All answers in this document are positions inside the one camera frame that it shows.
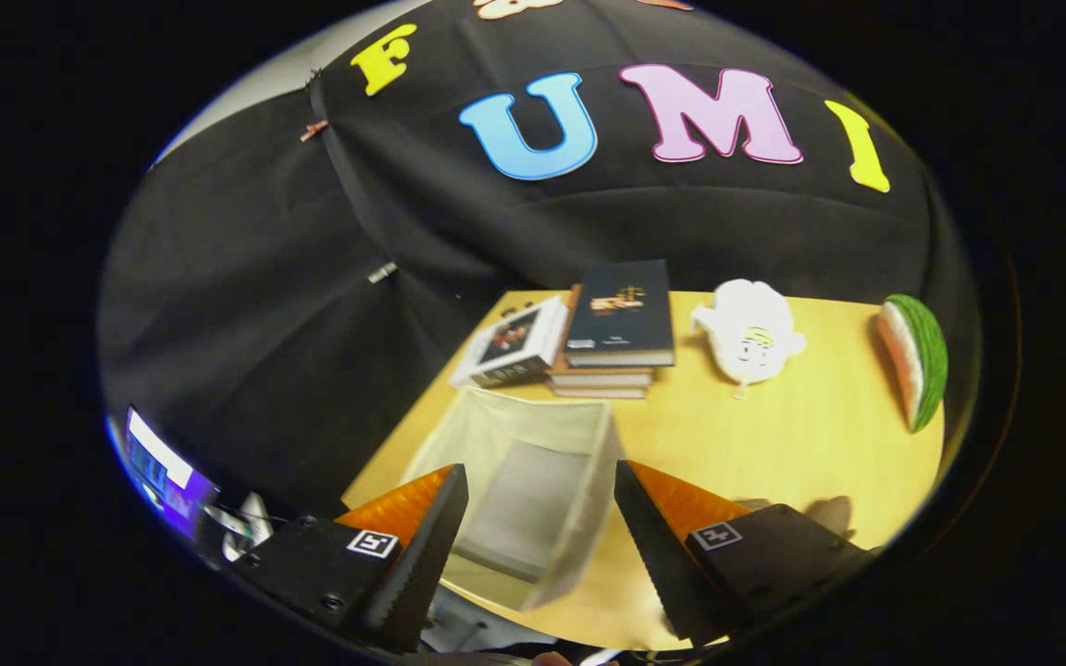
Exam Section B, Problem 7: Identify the black backdrop cloth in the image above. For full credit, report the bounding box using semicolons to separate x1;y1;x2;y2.
98;0;983;556

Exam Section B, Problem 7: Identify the watermelon slice plush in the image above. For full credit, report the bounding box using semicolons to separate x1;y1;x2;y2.
877;294;950;434

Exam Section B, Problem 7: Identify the grey fabric storage box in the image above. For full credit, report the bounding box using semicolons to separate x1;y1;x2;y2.
401;387;625;613

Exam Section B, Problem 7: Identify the brown cover book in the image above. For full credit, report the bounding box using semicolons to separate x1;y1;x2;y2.
547;351;656;401

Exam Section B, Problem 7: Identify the dark blue book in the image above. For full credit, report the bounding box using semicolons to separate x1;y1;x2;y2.
564;259;676;369

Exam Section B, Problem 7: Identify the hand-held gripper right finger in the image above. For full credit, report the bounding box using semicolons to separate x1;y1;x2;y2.
614;460;874;648

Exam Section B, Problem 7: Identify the lit screen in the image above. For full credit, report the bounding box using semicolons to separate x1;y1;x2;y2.
121;405;219;542

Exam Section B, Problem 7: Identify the white cover book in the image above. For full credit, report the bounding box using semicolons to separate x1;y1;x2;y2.
448;294;571;389

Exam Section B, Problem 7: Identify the white plush toy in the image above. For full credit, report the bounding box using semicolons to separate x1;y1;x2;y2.
690;279;807;388

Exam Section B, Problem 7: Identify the white object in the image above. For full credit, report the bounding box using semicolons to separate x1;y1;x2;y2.
217;493;275;562

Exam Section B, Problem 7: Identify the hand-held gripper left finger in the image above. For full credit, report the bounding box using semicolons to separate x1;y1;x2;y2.
232;464;471;653

